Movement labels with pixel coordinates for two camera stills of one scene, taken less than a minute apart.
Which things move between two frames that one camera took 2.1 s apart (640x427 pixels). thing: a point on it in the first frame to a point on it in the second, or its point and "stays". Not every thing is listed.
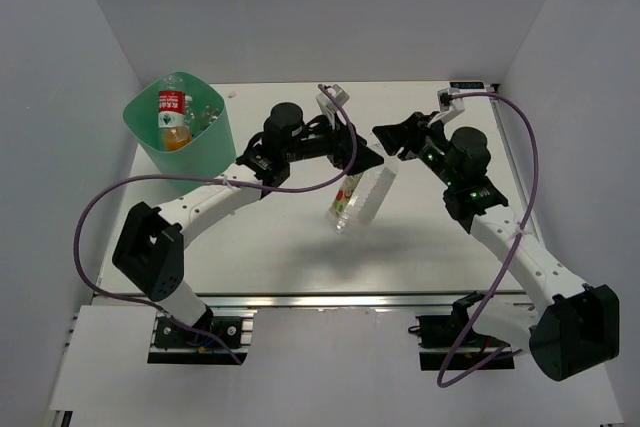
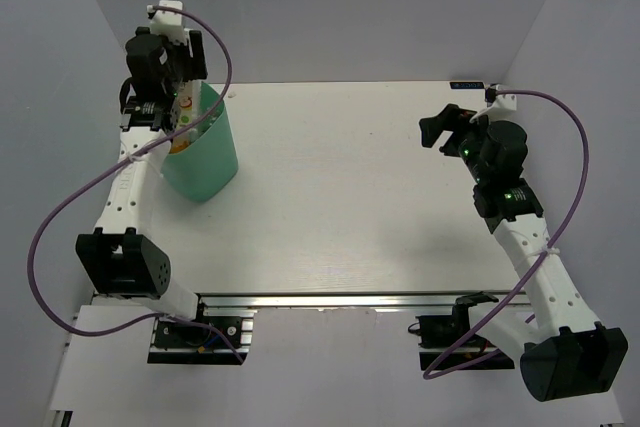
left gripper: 340,142 to 195,66
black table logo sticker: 467,84 stays
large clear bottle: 358,198 to 188,112
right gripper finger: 395,136 to 451,119
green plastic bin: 211,154 stays
